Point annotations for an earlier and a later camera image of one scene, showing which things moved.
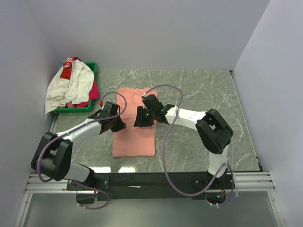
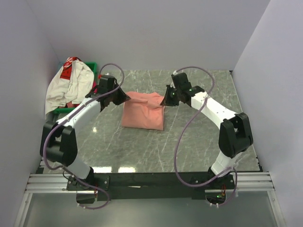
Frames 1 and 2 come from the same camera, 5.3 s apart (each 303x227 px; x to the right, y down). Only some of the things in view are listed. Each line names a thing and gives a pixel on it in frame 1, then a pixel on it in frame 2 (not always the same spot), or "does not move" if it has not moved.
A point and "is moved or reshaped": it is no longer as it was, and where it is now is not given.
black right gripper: (140, 120) -> (166, 101)
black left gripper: (120, 126) -> (123, 97)
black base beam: (151, 185) does not move
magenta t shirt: (93, 94) does not move
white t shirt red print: (72, 83) does not move
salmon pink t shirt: (133, 141) is moved or reshaped
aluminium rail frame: (58, 183) does not move
